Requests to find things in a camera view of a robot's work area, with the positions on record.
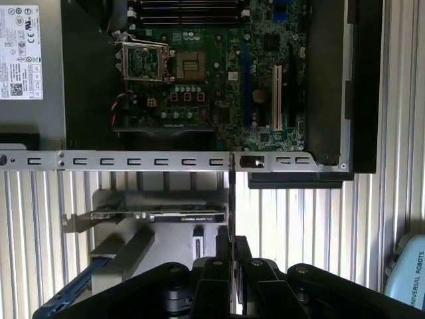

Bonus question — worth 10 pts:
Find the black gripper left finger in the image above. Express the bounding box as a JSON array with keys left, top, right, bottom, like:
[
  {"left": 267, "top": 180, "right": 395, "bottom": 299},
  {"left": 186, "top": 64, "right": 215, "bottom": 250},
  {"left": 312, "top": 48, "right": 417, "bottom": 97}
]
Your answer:
[{"left": 31, "top": 234, "right": 232, "bottom": 319}]

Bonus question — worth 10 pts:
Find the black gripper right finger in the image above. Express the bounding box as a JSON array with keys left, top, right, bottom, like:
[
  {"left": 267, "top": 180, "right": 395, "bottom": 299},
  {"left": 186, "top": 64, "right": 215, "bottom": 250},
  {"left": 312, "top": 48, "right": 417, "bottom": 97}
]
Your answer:
[{"left": 234, "top": 235, "right": 409, "bottom": 319}]

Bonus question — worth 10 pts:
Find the RAM stick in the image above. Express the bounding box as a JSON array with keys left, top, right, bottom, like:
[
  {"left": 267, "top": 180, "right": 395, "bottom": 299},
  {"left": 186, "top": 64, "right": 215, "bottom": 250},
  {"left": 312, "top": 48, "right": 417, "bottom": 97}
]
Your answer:
[{"left": 227, "top": 151, "right": 238, "bottom": 300}]

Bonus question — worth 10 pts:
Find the black RAM slot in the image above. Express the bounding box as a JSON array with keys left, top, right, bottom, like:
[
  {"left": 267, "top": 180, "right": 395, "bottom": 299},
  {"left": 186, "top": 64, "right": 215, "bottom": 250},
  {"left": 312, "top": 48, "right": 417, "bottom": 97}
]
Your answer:
[
  {"left": 127, "top": 19, "right": 250, "bottom": 29},
  {"left": 127, "top": 12, "right": 250, "bottom": 21},
  {"left": 127, "top": 5, "right": 250, "bottom": 13}
]

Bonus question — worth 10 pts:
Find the graphics card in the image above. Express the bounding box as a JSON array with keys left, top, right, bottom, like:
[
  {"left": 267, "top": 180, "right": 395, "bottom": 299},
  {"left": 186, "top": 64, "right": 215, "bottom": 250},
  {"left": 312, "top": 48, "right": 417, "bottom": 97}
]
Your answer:
[{"left": 62, "top": 191, "right": 230, "bottom": 234}]

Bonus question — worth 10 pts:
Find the hard disk in blue carrier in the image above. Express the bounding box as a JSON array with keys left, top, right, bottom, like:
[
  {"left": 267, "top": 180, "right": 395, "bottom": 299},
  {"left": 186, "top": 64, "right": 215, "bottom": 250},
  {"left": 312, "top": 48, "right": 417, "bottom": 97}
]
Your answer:
[{"left": 39, "top": 255, "right": 112, "bottom": 310}]

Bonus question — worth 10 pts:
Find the pale blue teach pendant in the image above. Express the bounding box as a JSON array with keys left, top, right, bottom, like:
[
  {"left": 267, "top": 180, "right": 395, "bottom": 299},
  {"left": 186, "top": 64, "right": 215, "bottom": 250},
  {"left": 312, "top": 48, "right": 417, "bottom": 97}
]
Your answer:
[{"left": 383, "top": 232, "right": 425, "bottom": 308}]

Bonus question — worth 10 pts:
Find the white expansion slot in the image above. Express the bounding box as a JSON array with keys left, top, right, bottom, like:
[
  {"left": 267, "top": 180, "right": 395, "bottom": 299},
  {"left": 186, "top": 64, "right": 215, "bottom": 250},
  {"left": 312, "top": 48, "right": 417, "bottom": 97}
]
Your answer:
[{"left": 271, "top": 64, "right": 283, "bottom": 131}]

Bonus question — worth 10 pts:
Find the black expansion slot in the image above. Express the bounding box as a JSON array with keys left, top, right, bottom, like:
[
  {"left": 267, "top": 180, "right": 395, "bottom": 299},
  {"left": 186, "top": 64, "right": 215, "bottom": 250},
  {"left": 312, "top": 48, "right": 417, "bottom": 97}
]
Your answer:
[{"left": 287, "top": 43, "right": 299, "bottom": 124}]

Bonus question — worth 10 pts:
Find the blue expansion slot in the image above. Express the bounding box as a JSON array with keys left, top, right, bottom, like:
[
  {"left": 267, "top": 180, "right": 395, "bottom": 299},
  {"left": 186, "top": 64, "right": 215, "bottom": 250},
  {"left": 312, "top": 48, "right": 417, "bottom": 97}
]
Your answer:
[{"left": 243, "top": 33, "right": 251, "bottom": 130}]

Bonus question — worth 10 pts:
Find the black PC case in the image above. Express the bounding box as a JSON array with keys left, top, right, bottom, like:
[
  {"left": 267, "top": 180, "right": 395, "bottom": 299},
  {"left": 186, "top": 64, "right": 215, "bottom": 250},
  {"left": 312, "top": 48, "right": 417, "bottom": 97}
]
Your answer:
[{"left": 0, "top": 0, "right": 384, "bottom": 190}]

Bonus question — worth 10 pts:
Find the CPU socket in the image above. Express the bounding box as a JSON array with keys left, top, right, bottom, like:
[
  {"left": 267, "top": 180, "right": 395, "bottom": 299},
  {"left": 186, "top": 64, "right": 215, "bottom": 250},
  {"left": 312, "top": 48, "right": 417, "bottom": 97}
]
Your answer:
[{"left": 175, "top": 49, "right": 209, "bottom": 84}]

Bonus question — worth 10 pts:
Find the green motherboard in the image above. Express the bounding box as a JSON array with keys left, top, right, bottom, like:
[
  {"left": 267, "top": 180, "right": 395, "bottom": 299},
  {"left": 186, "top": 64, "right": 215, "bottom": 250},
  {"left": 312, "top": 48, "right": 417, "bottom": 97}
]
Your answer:
[{"left": 112, "top": 0, "right": 308, "bottom": 152}]

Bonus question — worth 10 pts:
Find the metal socket cover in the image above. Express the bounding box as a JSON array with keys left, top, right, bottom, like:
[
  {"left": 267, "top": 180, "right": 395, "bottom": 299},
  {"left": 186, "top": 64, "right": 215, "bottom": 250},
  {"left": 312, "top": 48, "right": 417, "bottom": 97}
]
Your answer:
[{"left": 121, "top": 41, "right": 169, "bottom": 82}]

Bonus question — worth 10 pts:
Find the grey power supply unit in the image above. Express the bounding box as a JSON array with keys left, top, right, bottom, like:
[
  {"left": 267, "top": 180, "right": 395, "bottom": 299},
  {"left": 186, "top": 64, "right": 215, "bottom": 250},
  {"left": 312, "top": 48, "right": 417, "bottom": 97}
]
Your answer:
[{"left": 0, "top": 0, "right": 67, "bottom": 152}]

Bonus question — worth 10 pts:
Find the red black twisted wire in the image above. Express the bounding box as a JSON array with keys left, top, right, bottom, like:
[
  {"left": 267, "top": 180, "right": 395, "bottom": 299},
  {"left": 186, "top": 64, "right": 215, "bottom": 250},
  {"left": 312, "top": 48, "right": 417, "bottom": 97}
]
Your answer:
[{"left": 111, "top": 91, "right": 132, "bottom": 127}]

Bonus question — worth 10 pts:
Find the locking lever wire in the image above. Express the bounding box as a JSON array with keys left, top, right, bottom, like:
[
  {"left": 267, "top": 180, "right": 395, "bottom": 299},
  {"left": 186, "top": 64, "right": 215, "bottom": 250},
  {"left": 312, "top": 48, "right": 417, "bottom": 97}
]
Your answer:
[{"left": 114, "top": 38, "right": 173, "bottom": 56}]

